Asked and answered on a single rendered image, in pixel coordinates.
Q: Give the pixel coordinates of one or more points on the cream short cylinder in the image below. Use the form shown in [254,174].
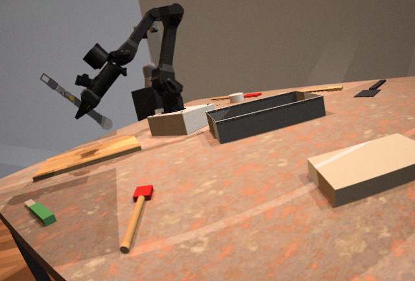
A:
[236,98]

